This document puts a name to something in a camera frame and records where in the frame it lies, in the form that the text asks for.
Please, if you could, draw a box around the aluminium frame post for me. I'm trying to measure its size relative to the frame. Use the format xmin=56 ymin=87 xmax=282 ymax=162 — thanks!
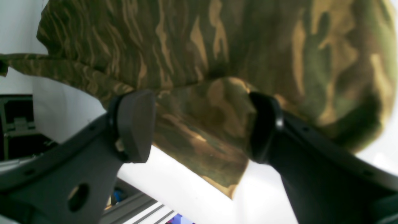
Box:
xmin=99 ymin=178 xmax=176 ymax=224

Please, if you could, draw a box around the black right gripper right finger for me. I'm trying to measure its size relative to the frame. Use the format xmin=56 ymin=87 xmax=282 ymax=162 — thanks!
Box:
xmin=249 ymin=92 xmax=398 ymax=224

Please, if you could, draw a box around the camouflage T-shirt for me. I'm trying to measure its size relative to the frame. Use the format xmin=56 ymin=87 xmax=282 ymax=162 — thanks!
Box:
xmin=1 ymin=0 xmax=397 ymax=198

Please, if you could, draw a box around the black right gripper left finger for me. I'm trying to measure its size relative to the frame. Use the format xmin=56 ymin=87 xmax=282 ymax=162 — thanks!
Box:
xmin=0 ymin=90 xmax=155 ymax=224

